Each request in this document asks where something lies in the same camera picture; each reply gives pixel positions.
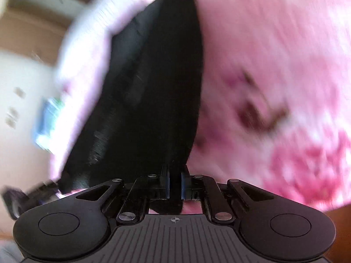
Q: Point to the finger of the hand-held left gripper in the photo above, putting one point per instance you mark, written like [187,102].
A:
[41,188]

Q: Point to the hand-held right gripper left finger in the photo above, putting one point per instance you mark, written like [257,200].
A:
[167,186]

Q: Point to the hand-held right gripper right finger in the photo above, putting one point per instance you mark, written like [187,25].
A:
[185,187]

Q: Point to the black garment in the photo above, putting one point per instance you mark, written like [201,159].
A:
[153,87]

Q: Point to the stack of folded clothes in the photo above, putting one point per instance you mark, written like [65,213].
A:
[48,123]

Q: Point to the white grey bedding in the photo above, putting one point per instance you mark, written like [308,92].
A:
[90,41]

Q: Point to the pink floral fleece blanket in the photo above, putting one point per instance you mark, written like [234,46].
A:
[268,46]

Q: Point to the brown wooden furniture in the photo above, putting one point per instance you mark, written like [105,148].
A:
[33,24]

